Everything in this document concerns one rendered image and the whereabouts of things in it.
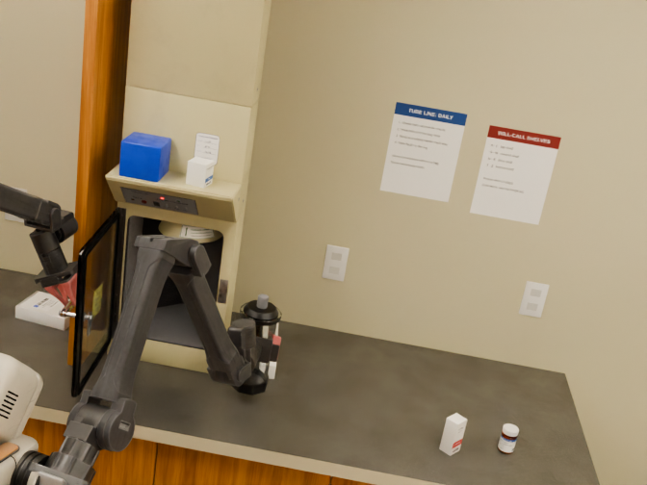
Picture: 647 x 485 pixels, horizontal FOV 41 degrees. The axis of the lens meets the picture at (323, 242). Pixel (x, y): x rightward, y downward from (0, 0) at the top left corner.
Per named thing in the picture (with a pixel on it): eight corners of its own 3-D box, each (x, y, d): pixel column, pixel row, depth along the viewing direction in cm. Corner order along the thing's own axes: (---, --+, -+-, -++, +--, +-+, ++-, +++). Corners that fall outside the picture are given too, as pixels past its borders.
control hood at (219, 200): (116, 197, 226) (119, 162, 223) (238, 219, 225) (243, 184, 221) (101, 212, 216) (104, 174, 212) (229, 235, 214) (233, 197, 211)
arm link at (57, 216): (19, 204, 203) (51, 212, 201) (49, 186, 213) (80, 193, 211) (24, 248, 209) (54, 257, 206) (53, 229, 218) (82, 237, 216)
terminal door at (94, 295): (110, 342, 240) (119, 208, 225) (73, 400, 212) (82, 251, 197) (107, 342, 240) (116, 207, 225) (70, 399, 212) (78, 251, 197)
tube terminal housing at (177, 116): (133, 316, 267) (153, 67, 238) (236, 335, 266) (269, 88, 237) (106, 354, 244) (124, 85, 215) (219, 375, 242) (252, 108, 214)
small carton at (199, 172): (194, 178, 219) (195, 156, 217) (212, 183, 218) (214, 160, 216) (185, 184, 215) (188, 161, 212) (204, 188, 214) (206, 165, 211)
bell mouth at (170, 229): (168, 214, 247) (169, 195, 245) (228, 225, 246) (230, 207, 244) (150, 236, 230) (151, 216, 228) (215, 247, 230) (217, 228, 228)
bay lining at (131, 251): (144, 295, 263) (154, 187, 250) (228, 311, 262) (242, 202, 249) (118, 332, 241) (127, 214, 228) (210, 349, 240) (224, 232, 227)
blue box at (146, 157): (131, 165, 222) (133, 131, 218) (168, 171, 221) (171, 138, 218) (117, 175, 212) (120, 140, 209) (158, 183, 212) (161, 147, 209)
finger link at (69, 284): (63, 302, 218) (48, 269, 214) (89, 296, 216) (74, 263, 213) (52, 315, 211) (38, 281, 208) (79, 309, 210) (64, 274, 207)
